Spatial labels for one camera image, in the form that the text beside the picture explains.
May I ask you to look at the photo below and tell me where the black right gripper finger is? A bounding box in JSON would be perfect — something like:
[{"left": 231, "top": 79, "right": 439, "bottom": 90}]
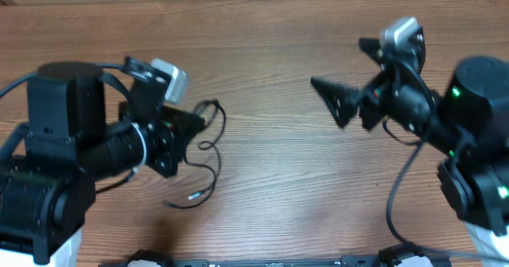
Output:
[
  {"left": 310, "top": 76, "right": 363, "bottom": 129},
  {"left": 358, "top": 37, "right": 384, "bottom": 67}
]

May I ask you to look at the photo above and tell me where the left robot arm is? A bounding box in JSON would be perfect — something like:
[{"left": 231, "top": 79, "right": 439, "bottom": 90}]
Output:
[{"left": 1, "top": 57, "right": 205, "bottom": 265}]

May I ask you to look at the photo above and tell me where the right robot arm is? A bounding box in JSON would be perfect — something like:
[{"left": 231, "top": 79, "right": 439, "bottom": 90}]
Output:
[{"left": 310, "top": 17, "right": 508, "bottom": 266}]

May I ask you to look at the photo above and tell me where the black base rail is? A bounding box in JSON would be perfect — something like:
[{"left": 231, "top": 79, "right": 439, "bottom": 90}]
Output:
[{"left": 99, "top": 246, "right": 452, "bottom": 267}]

